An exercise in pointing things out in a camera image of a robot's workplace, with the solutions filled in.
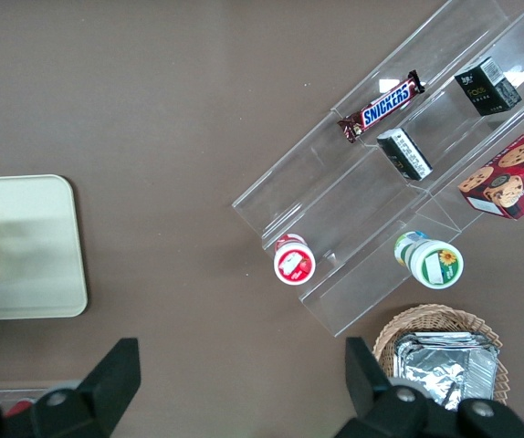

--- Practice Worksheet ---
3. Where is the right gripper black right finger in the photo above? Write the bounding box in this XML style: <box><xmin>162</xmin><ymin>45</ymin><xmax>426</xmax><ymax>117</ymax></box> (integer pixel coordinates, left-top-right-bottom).
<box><xmin>333</xmin><ymin>337</ymin><xmax>524</xmax><ymax>438</ymax></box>

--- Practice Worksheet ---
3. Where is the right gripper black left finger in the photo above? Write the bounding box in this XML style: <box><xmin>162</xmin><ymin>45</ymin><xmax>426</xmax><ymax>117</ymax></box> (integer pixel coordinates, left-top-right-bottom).
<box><xmin>0</xmin><ymin>337</ymin><xmax>142</xmax><ymax>438</ymax></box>

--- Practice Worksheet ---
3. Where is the light wicker basket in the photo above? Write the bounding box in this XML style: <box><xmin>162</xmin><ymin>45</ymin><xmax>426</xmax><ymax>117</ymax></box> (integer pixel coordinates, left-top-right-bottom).
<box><xmin>372</xmin><ymin>304</ymin><xmax>510</xmax><ymax>408</ymax></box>

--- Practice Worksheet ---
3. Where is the beige plastic tray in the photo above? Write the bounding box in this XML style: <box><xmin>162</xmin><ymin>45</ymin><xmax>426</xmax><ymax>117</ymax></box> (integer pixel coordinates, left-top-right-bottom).
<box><xmin>0</xmin><ymin>173</ymin><xmax>89</xmax><ymax>322</ymax></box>

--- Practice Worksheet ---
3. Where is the stack of foil trays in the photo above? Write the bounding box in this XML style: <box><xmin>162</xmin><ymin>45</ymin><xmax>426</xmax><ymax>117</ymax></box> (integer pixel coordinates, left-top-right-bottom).
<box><xmin>392</xmin><ymin>331</ymin><xmax>501</xmax><ymax>412</ymax></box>

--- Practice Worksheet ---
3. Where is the red cola bottle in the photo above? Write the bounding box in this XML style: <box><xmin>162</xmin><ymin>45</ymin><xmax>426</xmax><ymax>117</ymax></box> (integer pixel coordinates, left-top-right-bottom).
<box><xmin>4</xmin><ymin>398</ymin><xmax>36</xmax><ymax>418</ymax></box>

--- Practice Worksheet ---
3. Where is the green lid yogurt cup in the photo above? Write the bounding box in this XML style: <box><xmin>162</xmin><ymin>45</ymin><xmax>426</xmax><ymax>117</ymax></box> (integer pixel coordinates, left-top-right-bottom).
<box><xmin>393</xmin><ymin>230</ymin><xmax>466</xmax><ymax>290</ymax></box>

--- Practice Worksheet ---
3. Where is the red lid yogurt cup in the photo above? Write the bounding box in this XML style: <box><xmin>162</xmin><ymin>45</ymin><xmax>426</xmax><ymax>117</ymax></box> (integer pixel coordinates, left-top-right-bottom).
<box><xmin>273</xmin><ymin>232</ymin><xmax>317</xmax><ymax>287</ymax></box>

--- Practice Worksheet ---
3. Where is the clear acrylic step shelf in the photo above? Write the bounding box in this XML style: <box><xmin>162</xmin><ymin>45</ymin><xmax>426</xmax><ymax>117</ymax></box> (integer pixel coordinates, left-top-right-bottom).
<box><xmin>231</xmin><ymin>0</ymin><xmax>524</xmax><ymax>339</ymax></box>

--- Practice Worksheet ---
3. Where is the small black box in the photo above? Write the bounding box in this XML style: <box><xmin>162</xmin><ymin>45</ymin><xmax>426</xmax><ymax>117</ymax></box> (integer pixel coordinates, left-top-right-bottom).
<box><xmin>453</xmin><ymin>56</ymin><xmax>523</xmax><ymax>118</ymax></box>
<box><xmin>375</xmin><ymin>127</ymin><xmax>435</xmax><ymax>183</ymax></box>

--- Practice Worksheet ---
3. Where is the red plaid cookie box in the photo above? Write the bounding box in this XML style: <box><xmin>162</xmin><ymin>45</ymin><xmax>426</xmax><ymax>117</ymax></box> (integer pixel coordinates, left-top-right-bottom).
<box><xmin>456</xmin><ymin>109</ymin><xmax>524</xmax><ymax>222</ymax></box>

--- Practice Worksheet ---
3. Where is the Snickers chocolate bar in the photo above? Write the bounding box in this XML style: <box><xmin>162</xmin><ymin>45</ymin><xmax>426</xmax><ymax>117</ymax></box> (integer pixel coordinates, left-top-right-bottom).
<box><xmin>337</xmin><ymin>68</ymin><xmax>427</xmax><ymax>145</ymax></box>

